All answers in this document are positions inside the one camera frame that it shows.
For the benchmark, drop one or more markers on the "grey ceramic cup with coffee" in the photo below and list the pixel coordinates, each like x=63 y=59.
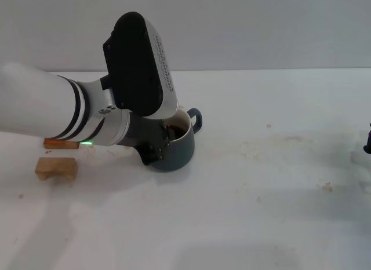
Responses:
x=179 y=154

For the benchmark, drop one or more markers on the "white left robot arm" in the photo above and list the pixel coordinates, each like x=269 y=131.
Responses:
x=58 y=107

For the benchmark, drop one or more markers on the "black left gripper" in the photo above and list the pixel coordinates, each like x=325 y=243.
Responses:
x=142 y=134

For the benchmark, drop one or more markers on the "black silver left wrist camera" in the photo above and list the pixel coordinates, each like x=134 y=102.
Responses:
x=139 y=67

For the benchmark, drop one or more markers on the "light notched wooden block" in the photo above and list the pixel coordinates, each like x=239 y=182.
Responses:
x=56 y=167

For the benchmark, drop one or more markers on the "reddish brown wooden block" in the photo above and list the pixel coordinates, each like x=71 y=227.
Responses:
x=61 y=145

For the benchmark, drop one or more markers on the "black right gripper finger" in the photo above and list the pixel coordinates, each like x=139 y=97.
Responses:
x=368 y=142

